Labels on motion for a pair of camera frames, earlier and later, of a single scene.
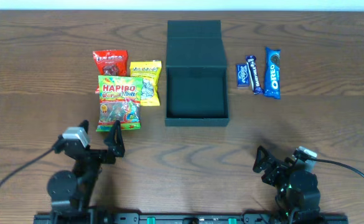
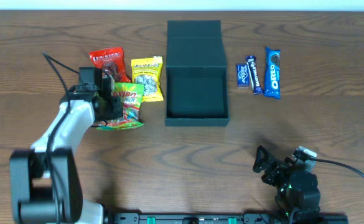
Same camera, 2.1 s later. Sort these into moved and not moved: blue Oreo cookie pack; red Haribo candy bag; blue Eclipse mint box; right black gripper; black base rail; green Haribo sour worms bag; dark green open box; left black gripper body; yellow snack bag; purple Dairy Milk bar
Moved: yellow snack bag; green Haribo sour worms bag; red Haribo candy bag; left black gripper body
Not moved: purple Dairy Milk bar; dark green open box; blue Eclipse mint box; right black gripper; black base rail; blue Oreo cookie pack
